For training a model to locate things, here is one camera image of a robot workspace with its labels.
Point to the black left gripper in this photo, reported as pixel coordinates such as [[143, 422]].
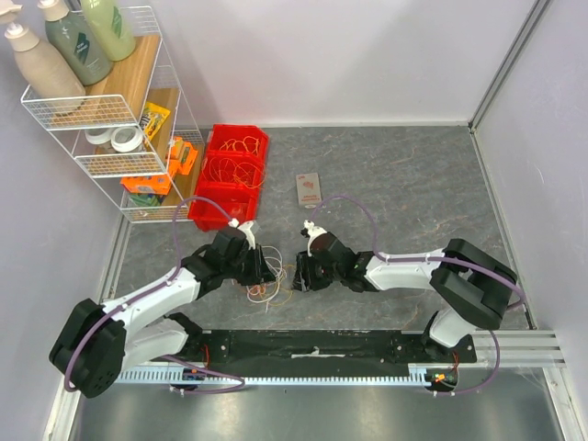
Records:
[[257, 274]]

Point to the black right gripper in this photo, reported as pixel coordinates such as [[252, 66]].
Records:
[[311, 269]]

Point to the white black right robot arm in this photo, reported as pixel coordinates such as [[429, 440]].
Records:
[[476, 287]]

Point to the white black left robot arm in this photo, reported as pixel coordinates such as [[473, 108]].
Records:
[[99, 341]]

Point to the red plastic bin near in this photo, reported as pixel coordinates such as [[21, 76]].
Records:
[[236, 201]]

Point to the red plastic bin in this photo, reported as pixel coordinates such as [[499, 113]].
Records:
[[233, 169], [236, 201], [239, 139]]

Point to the red plastic bin middle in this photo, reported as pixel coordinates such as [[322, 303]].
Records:
[[233, 169]]

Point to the red plastic bin far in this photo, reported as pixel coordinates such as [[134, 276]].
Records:
[[239, 139]]

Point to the orange snack box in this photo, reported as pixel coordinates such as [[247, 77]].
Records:
[[150, 184]]

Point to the orange green small boxes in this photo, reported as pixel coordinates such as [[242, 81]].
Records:
[[182, 156]]

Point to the green packet bottom shelf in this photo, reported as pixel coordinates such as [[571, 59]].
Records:
[[145, 200]]

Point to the yellow candy bag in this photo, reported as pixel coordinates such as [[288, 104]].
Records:
[[153, 118]]

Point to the white tape roll right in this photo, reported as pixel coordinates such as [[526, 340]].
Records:
[[126, 139]]

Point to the white tape roll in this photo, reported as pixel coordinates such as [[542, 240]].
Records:
[[126, 139], [98, 136]]

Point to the white tape roll left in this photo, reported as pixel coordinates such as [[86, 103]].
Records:
[[98, 136]]

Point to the light green bottle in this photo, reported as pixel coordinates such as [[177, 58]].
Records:
[[110, 28]]

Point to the beige pump bottle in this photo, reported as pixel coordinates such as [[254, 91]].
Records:
[[41, 64]]

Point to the grey green pump bottle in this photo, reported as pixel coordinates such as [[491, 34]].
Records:
[[75, 41]]

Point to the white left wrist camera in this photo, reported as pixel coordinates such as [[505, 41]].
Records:
[[249, 228]]

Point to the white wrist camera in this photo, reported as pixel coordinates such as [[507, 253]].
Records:
[[311, 232], [249, 228]]

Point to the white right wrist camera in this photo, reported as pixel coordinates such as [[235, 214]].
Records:
[[311, 232]]

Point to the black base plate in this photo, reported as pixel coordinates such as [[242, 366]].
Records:
[[319, 353]]

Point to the light blue cable duct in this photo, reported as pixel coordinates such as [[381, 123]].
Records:
[[173, 374]]

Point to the white wire shelf rack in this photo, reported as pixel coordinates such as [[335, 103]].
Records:
[[148, 75]]

